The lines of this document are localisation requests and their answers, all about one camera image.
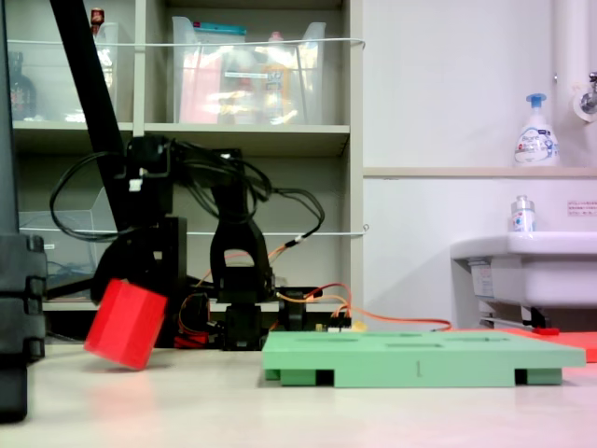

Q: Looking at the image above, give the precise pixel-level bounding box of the red octagonal block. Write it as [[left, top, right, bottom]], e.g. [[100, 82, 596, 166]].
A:
[[82, 277, 169, 371]]

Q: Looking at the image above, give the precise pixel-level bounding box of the low clear plastic bin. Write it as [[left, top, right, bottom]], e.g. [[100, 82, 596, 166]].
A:
[[18, 186, 120, 286]]

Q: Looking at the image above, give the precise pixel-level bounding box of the beige shelf unit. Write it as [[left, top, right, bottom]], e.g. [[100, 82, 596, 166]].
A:
[[0, 0, 366, 314]]

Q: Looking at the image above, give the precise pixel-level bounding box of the notched black stack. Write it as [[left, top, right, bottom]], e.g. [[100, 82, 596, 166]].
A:
[[0, 232, 49, 425]]

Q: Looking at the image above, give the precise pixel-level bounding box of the large clear storage bin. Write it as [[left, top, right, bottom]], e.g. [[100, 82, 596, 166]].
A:
[[171, 16, 327, 126]]

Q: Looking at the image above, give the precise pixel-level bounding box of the black tripod leg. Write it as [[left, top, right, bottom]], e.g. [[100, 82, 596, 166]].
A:
[[0, 0, 21, 239], [49, 0, 139, 234]]

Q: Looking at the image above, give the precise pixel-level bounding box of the dark glass bottle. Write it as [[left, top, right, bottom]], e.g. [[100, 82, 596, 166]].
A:
[[7, 50, 38, 121]]

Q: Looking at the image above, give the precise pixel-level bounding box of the small circuit board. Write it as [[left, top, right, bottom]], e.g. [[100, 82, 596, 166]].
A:
[[314, 316, 366, 334]]

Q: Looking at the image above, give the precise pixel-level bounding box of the green shape sorting board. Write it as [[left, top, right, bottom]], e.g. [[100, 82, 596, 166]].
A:
[[260, 329, 588, 389]]

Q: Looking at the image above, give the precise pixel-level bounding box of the small clear sanitizer bottle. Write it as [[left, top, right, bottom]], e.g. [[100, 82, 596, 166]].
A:
[[510, 194, 537, 233]]

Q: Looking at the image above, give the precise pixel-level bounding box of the white sink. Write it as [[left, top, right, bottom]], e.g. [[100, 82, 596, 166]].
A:
[[450, 231, 597, 328]]

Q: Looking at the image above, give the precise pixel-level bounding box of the white soap pump bottle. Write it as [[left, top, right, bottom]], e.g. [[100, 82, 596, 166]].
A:
[[512, 92, 561, 168]]

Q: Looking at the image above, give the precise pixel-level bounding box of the metal water tap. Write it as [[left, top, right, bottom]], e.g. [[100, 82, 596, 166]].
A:
[[572, 71, 597, 123]]

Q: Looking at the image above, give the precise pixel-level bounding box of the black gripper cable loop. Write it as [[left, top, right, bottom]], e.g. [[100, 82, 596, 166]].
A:
[[49, 151, 141, 242]]

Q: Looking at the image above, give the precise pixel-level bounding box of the black twin cable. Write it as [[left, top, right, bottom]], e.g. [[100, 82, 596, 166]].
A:
[[242, 186, 327, 246]]

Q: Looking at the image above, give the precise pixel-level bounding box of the white wire shelf rail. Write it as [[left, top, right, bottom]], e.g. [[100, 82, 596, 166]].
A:
[[184, 224, 370, 237], [7, 37, 367, 49]]

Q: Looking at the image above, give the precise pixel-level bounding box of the thin orange wire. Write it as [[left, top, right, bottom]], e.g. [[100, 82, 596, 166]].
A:
[[195, 242, 453, 333]]

